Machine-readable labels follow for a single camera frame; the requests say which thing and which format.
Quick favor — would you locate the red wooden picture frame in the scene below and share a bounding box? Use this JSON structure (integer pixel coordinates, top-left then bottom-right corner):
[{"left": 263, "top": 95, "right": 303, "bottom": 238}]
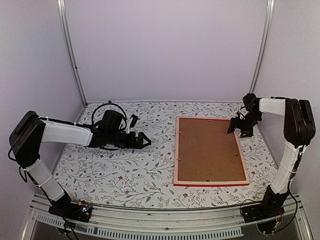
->
[{"left": 173, "top": 116, "right": 250, "bottom": 187}]

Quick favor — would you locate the left aluminium corner post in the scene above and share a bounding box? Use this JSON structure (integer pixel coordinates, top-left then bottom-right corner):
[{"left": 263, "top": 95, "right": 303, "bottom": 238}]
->
[{"left": 56, "top": 0, "right": 88, "bottom": 107}]

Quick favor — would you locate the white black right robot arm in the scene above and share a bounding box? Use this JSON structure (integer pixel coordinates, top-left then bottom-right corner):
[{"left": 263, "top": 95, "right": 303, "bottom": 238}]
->
[{"left": 227, "top": 93, "right": 316, "bottom": 195}]

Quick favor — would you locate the right aluminium corner post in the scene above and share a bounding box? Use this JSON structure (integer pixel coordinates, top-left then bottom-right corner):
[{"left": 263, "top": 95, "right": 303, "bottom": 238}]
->
[{"left": 249, "top": 0, "right": 275, "bottom": 94}]

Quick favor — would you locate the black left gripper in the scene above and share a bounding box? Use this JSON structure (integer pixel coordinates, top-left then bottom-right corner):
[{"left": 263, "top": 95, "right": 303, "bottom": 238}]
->
[{"left": 107, "top": 130, "right": 152, "bottom": 150}]

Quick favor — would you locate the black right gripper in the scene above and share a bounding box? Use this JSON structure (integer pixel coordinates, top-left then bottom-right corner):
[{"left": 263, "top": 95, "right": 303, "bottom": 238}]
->
[{"left": 227, "top": 112, "right": 262, "bottom": 138}]

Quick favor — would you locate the floral patterned table mat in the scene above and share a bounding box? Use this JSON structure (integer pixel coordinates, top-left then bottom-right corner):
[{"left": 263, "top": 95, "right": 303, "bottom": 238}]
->
[{"left": 53, "top": 102, "right": 278, "bottom": 209}]

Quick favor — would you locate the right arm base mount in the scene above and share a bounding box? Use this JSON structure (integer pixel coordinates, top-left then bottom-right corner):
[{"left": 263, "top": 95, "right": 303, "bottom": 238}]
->
[{"left": 239, "top": 185, "right": 298, "bottom": 235}]

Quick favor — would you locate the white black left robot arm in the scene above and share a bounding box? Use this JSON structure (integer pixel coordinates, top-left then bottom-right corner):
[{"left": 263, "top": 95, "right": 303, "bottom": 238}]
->
[{"left": 7, "top": 110, "right": 152, "bottom": 217}]

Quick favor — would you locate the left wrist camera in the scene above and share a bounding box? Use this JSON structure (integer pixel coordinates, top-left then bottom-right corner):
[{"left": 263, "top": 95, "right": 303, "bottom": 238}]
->
[{"left": 125, "top": 114, "right": 139, "bottom": 134}]

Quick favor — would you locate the brown backing board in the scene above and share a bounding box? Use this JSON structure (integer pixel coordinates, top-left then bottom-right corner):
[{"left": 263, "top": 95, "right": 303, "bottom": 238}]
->
[{"left": 176, "top": 118, "right": 247, "bottom": 182}]

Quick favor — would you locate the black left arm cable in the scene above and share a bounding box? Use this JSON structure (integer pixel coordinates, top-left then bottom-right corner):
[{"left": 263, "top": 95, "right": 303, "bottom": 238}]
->
[{"left": 91, "top": 103, "right": 127, "bottom": 126}]

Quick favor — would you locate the aluminium front rail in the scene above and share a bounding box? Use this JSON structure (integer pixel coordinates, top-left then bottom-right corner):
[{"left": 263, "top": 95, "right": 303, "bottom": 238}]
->
[{"left": 21, "top": 194, "right": 313, "bottom": 240}]

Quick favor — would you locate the aluminium corner post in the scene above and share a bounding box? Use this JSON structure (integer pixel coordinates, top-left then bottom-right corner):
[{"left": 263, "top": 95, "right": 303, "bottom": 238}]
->
[
  {"left": 249, "top": 0, "right": 275, "bottom": 94},
  {"left": 56, "top": 0, "right": 88, "bottom": 107}
]

